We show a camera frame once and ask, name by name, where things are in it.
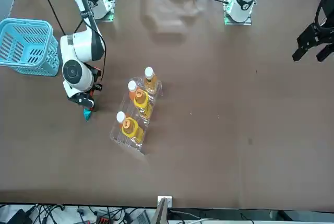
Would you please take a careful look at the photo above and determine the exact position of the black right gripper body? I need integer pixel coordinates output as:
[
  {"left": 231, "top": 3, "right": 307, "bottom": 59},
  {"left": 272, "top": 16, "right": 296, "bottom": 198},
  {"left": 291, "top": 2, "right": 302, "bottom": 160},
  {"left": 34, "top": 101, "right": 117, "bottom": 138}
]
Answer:
[{"left": 67, "top": 91, "right": 96, "bottom": 110}]

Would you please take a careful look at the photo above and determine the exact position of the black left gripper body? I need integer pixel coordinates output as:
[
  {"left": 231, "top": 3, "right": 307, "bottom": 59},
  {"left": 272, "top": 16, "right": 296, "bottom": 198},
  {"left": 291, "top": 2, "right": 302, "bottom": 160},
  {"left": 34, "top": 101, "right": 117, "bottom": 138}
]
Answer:
[{"left": 314, "top": 0, "right": 334, "bottom": 45}]

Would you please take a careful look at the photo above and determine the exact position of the teal potato chips packet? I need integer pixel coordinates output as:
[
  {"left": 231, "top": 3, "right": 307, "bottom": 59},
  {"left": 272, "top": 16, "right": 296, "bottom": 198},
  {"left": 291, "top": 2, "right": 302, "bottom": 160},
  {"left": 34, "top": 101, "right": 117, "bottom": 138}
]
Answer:
[{"left": 82, "top": 107, "right": 93, "bottom": 123}]

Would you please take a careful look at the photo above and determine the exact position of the clear acrylic stepped shelf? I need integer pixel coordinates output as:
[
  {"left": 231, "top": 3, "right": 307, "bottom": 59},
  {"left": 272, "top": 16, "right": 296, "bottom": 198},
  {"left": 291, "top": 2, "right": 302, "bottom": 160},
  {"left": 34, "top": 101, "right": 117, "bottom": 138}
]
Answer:
[{"left": 109, "top": 76, "right": 165, "bottom": 156}]

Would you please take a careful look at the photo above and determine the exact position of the light blue plastic basket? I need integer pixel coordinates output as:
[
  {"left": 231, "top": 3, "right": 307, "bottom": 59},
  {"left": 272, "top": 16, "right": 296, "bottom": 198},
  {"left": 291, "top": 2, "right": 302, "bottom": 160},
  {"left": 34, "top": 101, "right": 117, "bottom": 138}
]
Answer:
[{"left": 0, "top": 18, "right": 59, "bottom": 77}]

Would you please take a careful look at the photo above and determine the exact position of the orange juice bottle white cap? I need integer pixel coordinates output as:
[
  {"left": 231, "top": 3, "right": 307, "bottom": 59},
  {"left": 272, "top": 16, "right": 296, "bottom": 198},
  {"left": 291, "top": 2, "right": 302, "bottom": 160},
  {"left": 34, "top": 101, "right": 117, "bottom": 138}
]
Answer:
[
  {"left": 126, "top": 80, "right": 139, "bottom": 102},
  {"left": 115, "top": 111, "right": 129, "bottom": 126}
]

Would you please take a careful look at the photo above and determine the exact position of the yellow bottle orange cap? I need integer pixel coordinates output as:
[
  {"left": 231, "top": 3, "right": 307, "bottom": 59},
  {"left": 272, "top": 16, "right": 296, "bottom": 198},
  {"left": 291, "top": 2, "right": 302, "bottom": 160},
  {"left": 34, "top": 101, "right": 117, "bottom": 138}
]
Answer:
[
  {"left": 133, "top": 88, "right": 153, "bottom": 119},
  {"left": 121, "top": 116, "right": 145, "bottom": 144}
]

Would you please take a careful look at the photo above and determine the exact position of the pale tea bottle white cap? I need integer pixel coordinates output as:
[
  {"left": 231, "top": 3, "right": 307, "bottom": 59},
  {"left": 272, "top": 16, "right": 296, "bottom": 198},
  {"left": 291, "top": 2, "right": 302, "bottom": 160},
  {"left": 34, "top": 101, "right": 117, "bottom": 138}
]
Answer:
[{"left": 143, "top": 66, "right": 160, "bottom": 96}]

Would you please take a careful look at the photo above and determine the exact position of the red black electronic device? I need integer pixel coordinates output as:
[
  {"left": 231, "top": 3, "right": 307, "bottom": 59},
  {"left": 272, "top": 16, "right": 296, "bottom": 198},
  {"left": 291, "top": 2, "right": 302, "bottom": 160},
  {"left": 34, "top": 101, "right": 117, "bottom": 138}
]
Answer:
[{"left": 96, "top": 213, "right": 112, "bottom": 224}]

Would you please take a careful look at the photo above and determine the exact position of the black adapter brick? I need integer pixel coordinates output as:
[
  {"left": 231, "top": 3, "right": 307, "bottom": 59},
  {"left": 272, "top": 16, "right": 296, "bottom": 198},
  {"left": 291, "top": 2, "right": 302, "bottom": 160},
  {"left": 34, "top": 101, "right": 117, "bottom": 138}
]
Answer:
[{"left": 4, "top": 208, "right": 31, "bottom": 224}]

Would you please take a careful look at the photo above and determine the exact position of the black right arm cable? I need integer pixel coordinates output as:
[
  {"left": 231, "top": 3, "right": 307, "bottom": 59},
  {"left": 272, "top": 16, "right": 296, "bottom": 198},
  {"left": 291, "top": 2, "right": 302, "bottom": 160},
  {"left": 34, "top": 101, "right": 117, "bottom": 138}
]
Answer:
[{"left": 36, "top": 0, "right": 108, "bottom": 84}]

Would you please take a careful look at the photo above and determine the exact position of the aluminium profile post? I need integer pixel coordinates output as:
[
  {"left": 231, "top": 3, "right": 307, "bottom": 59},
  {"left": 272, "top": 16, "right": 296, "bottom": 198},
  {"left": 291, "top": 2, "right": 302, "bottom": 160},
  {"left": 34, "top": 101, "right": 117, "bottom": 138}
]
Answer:
[{"left": 153, "top": 195, "right": 173, "bottom": 224}]

